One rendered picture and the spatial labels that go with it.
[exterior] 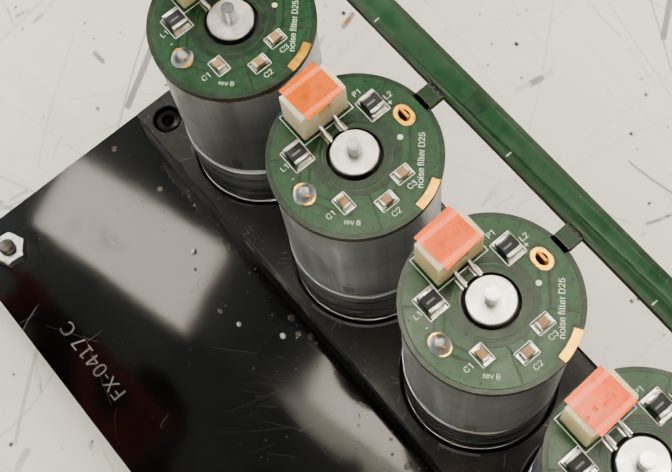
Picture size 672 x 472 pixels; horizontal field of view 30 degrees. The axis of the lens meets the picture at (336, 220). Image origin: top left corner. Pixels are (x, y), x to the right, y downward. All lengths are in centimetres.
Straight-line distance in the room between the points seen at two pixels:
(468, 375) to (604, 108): 10
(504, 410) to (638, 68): 10
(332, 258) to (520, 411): 3
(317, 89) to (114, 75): 9
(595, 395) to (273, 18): 7
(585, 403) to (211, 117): 7
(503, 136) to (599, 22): 8
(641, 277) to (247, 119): 6
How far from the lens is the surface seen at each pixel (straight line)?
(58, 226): 23
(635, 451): 16
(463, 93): 18
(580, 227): 17
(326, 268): 19
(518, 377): 16
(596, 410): 16
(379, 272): 19
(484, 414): 18
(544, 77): 25
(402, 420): 20
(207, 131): 19
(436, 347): 16
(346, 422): 22
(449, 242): 16
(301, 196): 17
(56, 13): 27
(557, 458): 16
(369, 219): 17
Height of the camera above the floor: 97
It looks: 69 degrees down
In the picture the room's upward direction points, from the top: 11 degrees counter-clockwise
